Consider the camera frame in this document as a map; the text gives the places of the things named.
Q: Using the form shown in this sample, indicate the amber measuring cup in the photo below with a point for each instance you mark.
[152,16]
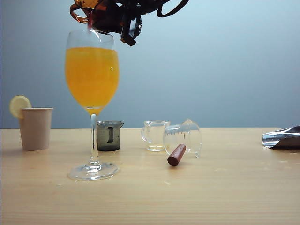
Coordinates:
[82,20]

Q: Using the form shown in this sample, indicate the wine glass with orange drink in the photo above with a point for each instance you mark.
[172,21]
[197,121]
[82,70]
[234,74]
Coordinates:
[91,77]

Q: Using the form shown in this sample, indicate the beige paper cup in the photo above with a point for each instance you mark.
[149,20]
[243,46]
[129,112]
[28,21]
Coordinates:
[35,131]

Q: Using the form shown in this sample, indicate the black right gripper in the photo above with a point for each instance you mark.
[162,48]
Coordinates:
[132,28]

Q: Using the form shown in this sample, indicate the shiny silver metal scoop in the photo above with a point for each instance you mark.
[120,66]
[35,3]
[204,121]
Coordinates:
[281,138]

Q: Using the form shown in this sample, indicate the smoky grey measuring cup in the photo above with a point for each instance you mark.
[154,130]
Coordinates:
[117,138]

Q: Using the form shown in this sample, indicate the yellow lemon slice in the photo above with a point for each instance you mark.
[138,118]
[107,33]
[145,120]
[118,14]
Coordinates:
[17,105]

